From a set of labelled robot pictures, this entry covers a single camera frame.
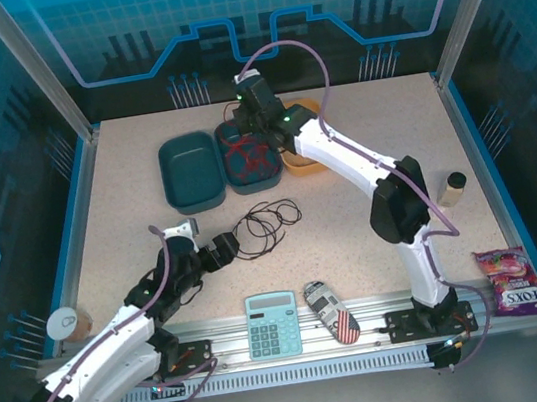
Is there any teal plastic tray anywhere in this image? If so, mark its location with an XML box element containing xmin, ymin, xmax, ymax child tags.
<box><xmin>211</xmin><ymin>111</ymin><xmax>287</xmax><ymax>200</ymax></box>
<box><xmin>155</xmin><ymin>128</ymin><xmax>228</xmax><ymax>219</ymax></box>

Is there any orange plastic tray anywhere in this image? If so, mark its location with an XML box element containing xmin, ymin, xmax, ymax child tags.
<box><xmin>272</xmin><ymin>94</ymin><xmax>332</xmax><ymax>181</ymax></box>

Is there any light blue calculator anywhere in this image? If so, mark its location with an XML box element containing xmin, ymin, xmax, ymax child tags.
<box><xmin>240</xmin><ymin>288</ymin><xmax>305</xmax><ymax>363</ymax></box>

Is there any newsprint flag pencil pouch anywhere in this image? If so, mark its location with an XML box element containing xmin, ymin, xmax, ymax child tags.
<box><xmin>301</xmin><ymin>275</ymin><xmax>362</xmax><ymax>350</ymax></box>

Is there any white-lidded tin can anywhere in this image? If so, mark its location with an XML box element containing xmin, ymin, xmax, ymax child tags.
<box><xmin>43</xmin><ymin>302</ymin><xmax>96</xmax><ymax>347</ymax></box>

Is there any black power connector block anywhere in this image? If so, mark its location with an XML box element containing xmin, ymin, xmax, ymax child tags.
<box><xmin>146</xmin><ymin>379</ymin><xmax>188</xmax><ymax>402</ymax></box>
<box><xmin>426</xmin><ymin>336</ymin><xmax>470</xmax><ymax>376</ymax></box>

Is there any small brown-capped bottle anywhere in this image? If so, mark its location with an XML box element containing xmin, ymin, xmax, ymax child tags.
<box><xmin>433</xmin><ymin>170</ymin><xmax>472</xmax><ymax>210</ymax></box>

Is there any purple candy bag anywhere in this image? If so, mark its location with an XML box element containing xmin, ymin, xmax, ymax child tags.
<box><xmin>472</xmin><ymin>242</ymin><xmax>537</xmax><ymax>324</ymax></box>

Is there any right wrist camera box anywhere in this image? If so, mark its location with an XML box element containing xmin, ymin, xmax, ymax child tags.
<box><xmin>231</xmin><ymin>67</ymin><xmax>263</xmax><ymax>87</ymax></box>

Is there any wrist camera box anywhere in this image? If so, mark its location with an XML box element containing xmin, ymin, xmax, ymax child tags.
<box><xmin>231</xmin><ymin>67</ymin><xmax>263</xmax><ymax>87</ymax></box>
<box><xmin>160</xmin><ymin>217</ymin><xmax>202</xmax><ymax>244</ymax></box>

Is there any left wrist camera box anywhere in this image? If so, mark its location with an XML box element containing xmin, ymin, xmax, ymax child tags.
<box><xmin>160</xmin><ymin>217</ymin><xmax>202</xmax><ymax>244</ymax></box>

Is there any aluminium mounting rail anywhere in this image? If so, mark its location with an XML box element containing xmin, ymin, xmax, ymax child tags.
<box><xmin>29</xmin><ymin>269</ymin><xmax>537</xmax><ymax>402</ymax></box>

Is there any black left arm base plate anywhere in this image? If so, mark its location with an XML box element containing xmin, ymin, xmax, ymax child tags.
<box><xmin>153</xmin><ymin>338</ymin><xmax>219</xmax><ymax>380</ymax></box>

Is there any white slotted cable duct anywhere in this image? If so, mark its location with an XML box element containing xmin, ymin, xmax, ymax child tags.
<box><xmin>109</xmin><ymin>342</ymin><xmax>435</xmax><ymax>402</ymax></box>

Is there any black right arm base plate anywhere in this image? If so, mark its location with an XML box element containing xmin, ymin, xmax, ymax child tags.
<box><xmin>383</xmin><ymin>299</ymin><xmax>479</xmax><ymax>345</ymax></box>

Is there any aluminium frame post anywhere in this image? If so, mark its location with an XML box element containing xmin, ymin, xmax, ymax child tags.
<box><xmin>423</xmin><ymin>0</ymin><xmax>537</xmax><ymax>89</ymax></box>
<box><xmin>0</xmin><ymin>0</ymin><xmax>101</xmax><ymax>154</ymax></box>

